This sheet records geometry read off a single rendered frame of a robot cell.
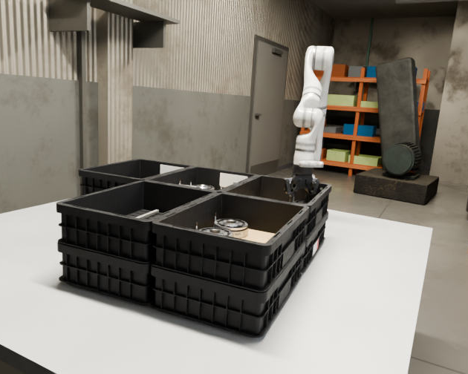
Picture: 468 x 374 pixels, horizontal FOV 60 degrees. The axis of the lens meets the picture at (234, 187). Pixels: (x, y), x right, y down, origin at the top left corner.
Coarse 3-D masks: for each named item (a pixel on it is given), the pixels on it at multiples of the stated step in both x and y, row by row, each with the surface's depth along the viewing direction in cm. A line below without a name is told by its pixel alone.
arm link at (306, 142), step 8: (312, 112) 143; (320, 112) 143; (312, 120) 142; (320, 120) 143; (312, 128) 144; (304, 136) 145; (312, 136) 144; (296, 144) 147; (304, 144) 145; (312, 144) 145
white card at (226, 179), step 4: (220, 176) 174; (224, 176) 173; (228, 176) 172; (232, 176) 172; (236, 176) 171; (240, 176) 170; (244, 176) 169; (220, 180) 174; (224, 180) 173; (228, 180) 173; (232, 180) 172; (236, 180) 171; (240, 180) 170; (220, 184) 174; (224, 184) 174; (228, 184) 173; (232, 184) 172
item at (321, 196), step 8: (256, 176) 164; (264, 176) 166; (240, 184) 146; (320, 184) 158; (328, 184) 157; (224, 192) 132; (320, 192) 141; (328, 192) 151; (280, 200) 126; (312, 200) 129; (320, 200) 136; (312, 208) 124
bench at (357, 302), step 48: (0, 240) 140; (48, 240) 143; (336, 240) 163; (384, 240) 167; (0, 288) 107; (48, 288) 109; (336, 288) 120; (384, 288) 122; (0, 336) 87; (48, 336) 88; (96, 336) 89; (144, 336) 90; (192, 336) 91; (240, 336) 92; (288, 336) 94; (336, 336) 95; (384, 336) 96
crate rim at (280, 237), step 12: (192, 204) 115; (288, 204) 122; (168, 216) 102; (300, 216) 110; (156, 228) 95; (168, 228) 94; (180, 228) 93; (288, 228) 99; (192, 240) 92; (204, 240) 91; (216, 240) 90; (228, 240) 88; (240, 240) 87; (276, 240) 90; (252, 252) 87; (264, 252) 86
